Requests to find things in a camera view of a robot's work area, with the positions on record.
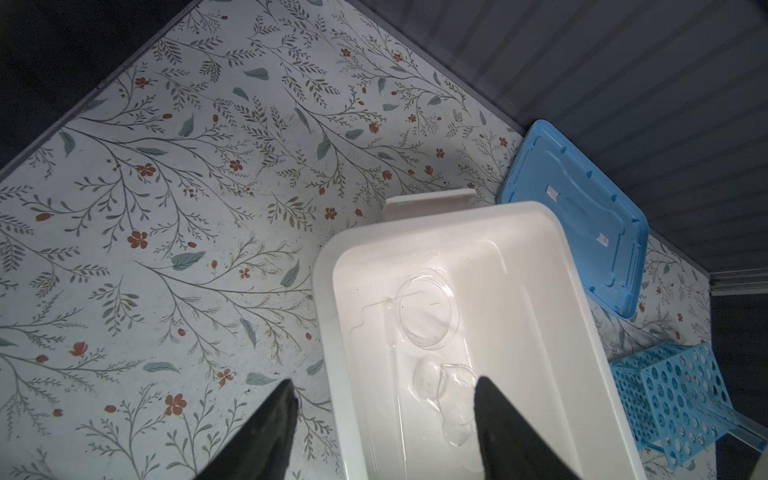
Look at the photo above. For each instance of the clear glass flask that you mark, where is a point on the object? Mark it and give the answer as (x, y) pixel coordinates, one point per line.
(455, 402)

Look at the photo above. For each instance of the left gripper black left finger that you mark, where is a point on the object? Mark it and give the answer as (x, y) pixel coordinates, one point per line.
(262, 447)

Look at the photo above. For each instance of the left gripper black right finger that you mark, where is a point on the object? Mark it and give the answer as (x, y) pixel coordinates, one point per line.
(510, 448)

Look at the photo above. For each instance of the white plastic storage bin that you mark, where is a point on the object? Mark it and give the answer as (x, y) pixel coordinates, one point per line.
(524, 323)

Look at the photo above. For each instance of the blue test tube rack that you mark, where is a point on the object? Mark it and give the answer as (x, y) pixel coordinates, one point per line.
(674, 398)

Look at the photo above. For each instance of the blue plastic box lid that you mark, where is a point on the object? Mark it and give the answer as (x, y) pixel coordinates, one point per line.
(606, 232)

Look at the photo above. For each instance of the clear glass beaker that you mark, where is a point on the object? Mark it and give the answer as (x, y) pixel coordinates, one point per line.
(426, 380)

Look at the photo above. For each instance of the clear glass petri dish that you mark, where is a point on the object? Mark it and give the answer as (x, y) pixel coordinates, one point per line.
(427, 310)

